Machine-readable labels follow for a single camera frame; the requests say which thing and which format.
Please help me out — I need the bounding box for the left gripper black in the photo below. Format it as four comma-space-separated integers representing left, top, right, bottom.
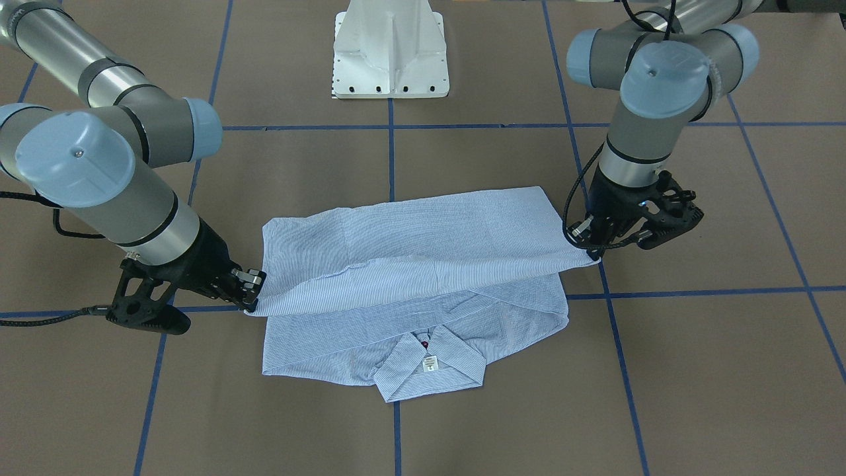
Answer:
566, 171, 652, 260

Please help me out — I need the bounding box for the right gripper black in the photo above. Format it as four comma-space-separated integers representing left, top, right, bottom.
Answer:
158, 221, 267, 311

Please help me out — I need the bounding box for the light blue striped shirt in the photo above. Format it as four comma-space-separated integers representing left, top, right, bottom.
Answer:
254, 186, 594, 403

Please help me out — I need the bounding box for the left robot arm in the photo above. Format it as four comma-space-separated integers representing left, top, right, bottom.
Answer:
563, 1, 844, 261

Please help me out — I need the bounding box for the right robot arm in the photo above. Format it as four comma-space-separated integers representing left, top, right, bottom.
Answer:
2, 1, 265, 311

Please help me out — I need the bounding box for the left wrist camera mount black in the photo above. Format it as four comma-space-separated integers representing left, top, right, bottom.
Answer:
637, 171, 705, 250

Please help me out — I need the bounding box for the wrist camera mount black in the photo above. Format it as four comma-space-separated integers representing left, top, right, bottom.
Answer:
637, 171, 705, 250
105, 257, 191, 335

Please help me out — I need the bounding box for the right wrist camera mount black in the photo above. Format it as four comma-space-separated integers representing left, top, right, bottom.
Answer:
105, 257, 191, 335

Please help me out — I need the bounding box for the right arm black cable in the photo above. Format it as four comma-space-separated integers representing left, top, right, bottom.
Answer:
0, 188, 113, 328

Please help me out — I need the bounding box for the white central pedestal column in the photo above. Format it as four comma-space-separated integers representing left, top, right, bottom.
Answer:
332, 1, 451, 100

